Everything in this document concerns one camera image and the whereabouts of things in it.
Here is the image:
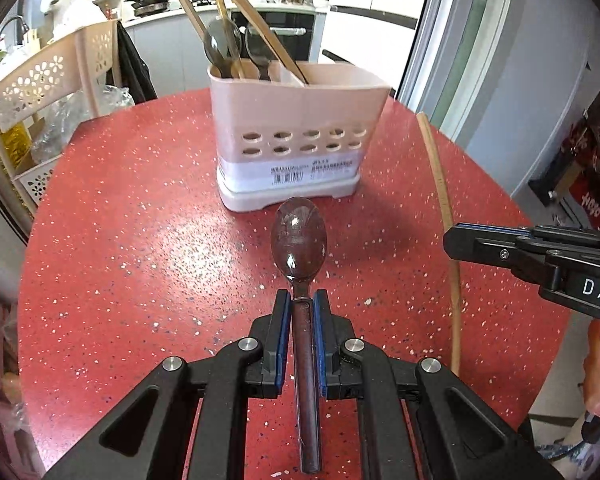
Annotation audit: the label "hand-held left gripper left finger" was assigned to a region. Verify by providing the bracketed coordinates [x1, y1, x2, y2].
[42, 289, 293, 480]

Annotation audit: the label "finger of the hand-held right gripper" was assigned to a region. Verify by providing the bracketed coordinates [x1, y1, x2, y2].
[442, 222, 600, 290]

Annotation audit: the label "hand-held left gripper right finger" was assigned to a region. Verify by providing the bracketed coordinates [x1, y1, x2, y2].
[312, 289, 563, 480]

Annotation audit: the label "pink plastic utensil holder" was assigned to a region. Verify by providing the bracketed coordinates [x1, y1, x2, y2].
[207, 60, 388, 213]

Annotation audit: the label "metal spoons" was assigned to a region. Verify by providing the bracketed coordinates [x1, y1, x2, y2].
[202, 17, 243, 79]

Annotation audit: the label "wooden table edge strip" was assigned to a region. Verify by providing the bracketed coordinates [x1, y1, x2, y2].
[416, 111, 464, 376]

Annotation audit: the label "red black printed bag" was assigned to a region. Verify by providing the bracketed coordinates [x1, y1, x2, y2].
[530, 67, 600, 236]

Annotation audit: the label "built-in oven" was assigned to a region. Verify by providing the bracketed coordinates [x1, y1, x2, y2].
[230, 7, 316, 63]

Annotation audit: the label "clear plastic bag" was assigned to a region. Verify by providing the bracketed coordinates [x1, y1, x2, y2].
[30, 85, 136, 166]

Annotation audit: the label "black cloth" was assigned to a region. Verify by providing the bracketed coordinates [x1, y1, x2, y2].
[116, 22, 158, 106]

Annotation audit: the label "yellow packet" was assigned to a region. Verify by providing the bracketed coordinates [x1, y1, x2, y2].
[0, 125, 33, 161]

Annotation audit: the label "black wok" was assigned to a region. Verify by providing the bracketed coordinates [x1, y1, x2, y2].
[130, 0, 173, 16]

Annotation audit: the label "kitchen faucet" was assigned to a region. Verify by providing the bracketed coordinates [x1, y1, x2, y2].
[0, 16, 28, 51]

